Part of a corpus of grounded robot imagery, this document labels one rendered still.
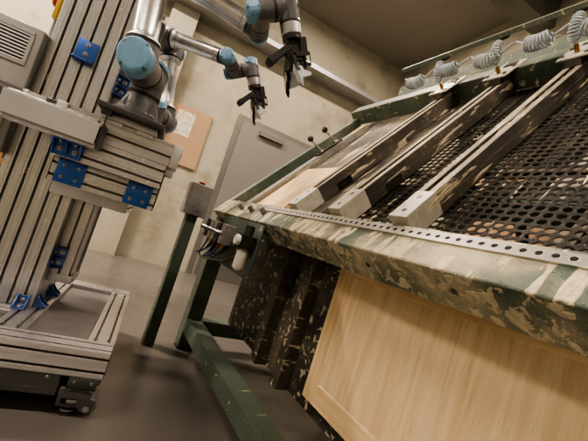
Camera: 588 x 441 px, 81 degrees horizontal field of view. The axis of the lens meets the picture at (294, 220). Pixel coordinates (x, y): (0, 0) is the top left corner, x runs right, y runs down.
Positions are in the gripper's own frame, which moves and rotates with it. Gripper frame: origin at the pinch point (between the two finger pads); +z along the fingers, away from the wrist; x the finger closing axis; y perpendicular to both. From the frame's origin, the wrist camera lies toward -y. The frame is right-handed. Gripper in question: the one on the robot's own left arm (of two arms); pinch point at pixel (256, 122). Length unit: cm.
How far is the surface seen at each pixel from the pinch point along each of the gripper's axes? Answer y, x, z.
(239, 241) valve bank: -30, -54, 56
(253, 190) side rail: -3.9, 15.9, 37.1
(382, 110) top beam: 86, 1, -2
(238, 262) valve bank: -31, -54, 65
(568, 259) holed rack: 4, -156, 54
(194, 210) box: -41, 5, 43
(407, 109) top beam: 90, -18, 2
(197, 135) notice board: -6, 259, -40
